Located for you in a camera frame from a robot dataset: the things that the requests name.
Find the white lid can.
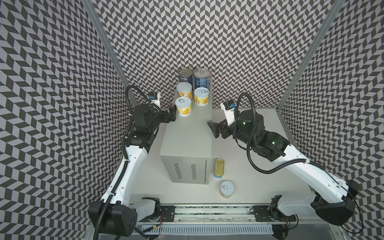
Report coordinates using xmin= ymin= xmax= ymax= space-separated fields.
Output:
xmin=175 ymin=97 xmax=192 ymax=117
xmin=194 ymin=88 xmax=209 ymax=107
xmin=219 ymin=181 xmax=235 ymax=199
xmin=177 ymin=82 xmax=193 ymax=100

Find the tomato can dark label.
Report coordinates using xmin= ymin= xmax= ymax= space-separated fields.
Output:
xmin=178 ymin=68 xmax=193 ymax=85

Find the blue label tin can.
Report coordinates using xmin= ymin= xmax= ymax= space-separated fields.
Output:
xmin=194 ymin=68 xmax=211 ymax=90

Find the white lid can front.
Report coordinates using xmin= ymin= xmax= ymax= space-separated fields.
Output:
xmin=219 ymin=181 xmax=235 ymax=199

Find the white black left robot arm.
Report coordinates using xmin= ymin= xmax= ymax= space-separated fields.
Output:
xmin=88 ymin=104 xmax=177 ymax=240

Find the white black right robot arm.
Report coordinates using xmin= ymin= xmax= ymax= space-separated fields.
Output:
xmin=208 ymin=110 xmax=360 ymax=226

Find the gold rectangular sardine tin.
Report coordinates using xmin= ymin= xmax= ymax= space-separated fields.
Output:
xmin=214 ymin=159 xmax=225 ymax=178

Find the grey metal cabinet box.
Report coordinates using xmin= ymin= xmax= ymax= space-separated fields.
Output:
xmin=160 ymin=90 xmax=213 ymax=185

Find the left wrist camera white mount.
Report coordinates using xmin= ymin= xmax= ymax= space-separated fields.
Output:
xmin=148 ymin=92 xmax=161 ymax=108

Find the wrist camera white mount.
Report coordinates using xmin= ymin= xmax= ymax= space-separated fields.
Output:
xmin=220 ymin=100 xmax=236 ymax=126
xmin=148 ymin=92 xmax=161 ymax=108

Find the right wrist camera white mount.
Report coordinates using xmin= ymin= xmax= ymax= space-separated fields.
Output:
xmin=220 ymin=100 xmax=236 ymax=126

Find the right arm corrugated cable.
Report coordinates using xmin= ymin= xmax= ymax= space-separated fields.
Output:
xmin=233 ymin=92 xmax=365 ymax=235

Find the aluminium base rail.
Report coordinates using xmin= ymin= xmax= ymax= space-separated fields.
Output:
xmin=89 ymin=203 xmax=343 ymax=240

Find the left aluminium corner post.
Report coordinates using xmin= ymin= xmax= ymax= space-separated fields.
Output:
xmin=81 ymin=0 xmax=130 ymax=89

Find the aluminium corner post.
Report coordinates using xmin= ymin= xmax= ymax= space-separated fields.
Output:
xmin=277 ymin=0 xmax=345 ymax=113
xmin=81 ymin=0 xmax=130 ymax=89

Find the right aluminium corner post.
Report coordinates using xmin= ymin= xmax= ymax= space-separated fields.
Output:
xmin=277 ymin=0 xmax=345 ymax=113

